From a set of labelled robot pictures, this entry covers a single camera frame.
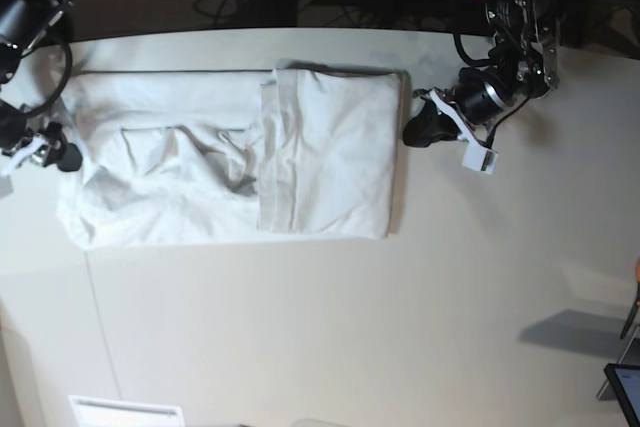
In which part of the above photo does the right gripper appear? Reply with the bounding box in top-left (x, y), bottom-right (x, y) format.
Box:
top-left (1, 101), bottom-right (83, 172)

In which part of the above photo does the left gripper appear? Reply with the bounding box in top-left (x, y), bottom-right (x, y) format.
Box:
top-left (402, 67), bottom-right (513, 148)

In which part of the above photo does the white T-shirt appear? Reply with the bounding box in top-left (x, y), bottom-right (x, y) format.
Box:
top-left (57, 69), bottom-right (404, 249)

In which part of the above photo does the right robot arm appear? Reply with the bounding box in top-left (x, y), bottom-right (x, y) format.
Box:
top-left (1, 0), bottom-right (83, 179)

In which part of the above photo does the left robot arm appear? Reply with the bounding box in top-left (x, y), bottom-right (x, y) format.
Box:
top-left (443, 0), bottom-right (558, 148)

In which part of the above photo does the black tablet with stand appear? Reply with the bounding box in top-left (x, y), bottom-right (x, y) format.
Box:
top-left (596, 325), bottom-right (639, 426)

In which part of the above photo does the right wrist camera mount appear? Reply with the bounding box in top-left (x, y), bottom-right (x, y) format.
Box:
top-left (1, 134), bottom-right (49, 198)

